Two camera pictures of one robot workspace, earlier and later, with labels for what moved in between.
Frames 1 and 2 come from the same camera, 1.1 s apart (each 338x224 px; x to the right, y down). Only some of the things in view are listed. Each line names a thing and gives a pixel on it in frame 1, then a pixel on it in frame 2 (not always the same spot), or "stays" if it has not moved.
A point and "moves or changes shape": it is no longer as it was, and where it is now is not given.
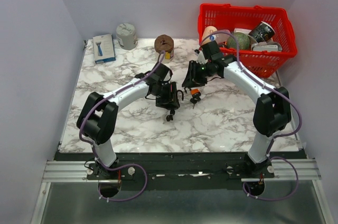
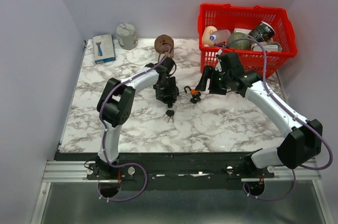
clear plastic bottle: x=220 y=37 stays
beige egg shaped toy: x=208 y=30 stays
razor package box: x=103 y=48 stays
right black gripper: x=191 y=76 → x=209 y=73
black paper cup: x=262 y=33 stays
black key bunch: x=170 y=117 moves or changes shape
